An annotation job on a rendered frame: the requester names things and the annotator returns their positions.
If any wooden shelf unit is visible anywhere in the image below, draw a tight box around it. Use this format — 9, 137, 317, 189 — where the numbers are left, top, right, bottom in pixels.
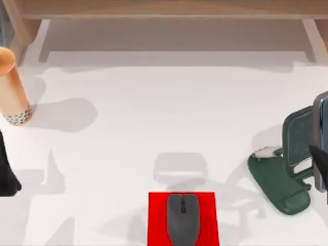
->
2, 0, 328, 65

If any green phone stand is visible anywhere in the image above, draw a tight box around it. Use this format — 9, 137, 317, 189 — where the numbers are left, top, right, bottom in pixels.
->
247, 106, 315, 216

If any grey computer mouse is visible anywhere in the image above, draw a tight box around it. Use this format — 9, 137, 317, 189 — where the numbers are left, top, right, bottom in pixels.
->
167, 193, 200, 246

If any orange bubble tea cup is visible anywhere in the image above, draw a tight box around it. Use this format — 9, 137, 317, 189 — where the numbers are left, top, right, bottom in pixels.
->
0, 46, 33, 127

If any red mouse pad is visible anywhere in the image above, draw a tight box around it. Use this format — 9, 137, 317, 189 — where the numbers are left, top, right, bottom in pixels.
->
147, 192, 221, 246

